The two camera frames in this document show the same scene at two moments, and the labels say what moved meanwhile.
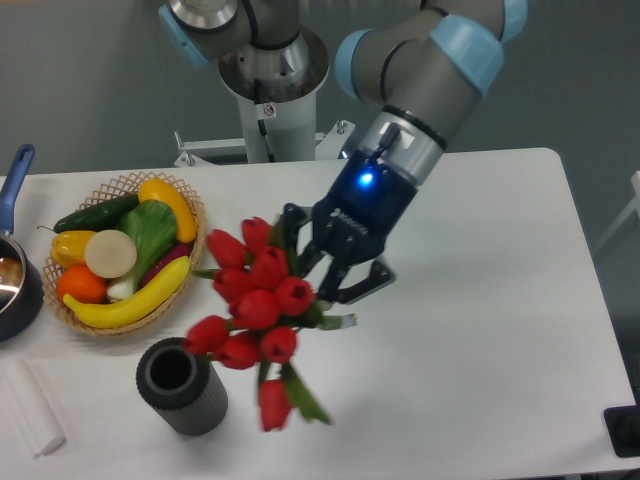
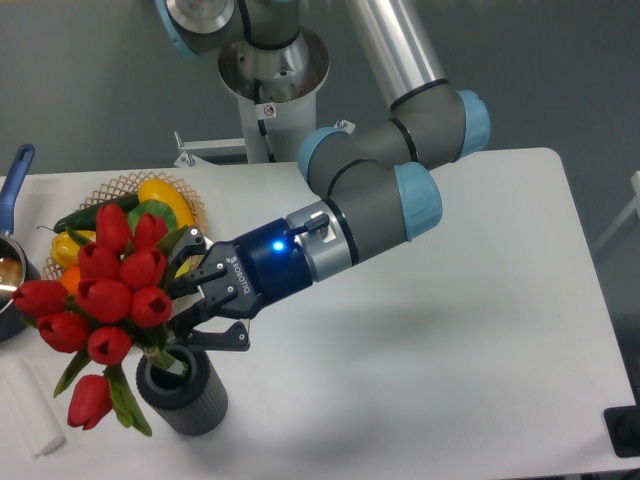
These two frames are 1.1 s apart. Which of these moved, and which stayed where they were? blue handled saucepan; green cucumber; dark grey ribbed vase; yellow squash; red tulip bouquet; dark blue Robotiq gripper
Moved: red tulip bouquet; dark blue Robotiq gripper
Stayed: yellow squash; blue handled saucepan; dark grey ribbed vase; green cucumber
